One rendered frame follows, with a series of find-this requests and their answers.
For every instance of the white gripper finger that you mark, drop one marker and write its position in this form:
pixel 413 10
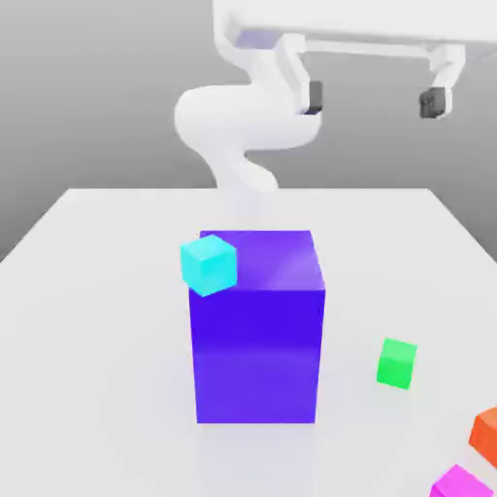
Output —
pixel 440 97
pixel 296 73

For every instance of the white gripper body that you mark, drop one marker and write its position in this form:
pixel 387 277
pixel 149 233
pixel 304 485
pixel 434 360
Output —
pixel 369 19

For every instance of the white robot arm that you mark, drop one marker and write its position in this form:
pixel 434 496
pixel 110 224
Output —
pixel 233 124

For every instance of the small cyan cube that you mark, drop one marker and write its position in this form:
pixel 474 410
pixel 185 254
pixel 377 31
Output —
pixel 207 266

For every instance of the small green cube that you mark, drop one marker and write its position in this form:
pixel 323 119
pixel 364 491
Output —
pixel 396 365

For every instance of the small orange cube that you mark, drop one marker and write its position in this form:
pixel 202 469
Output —
pixel 485 435

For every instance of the small magenta cube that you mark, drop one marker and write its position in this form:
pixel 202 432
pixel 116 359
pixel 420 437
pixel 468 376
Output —
pixel 460 485

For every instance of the large purple box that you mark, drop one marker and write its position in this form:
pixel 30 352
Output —
pixel 256 349

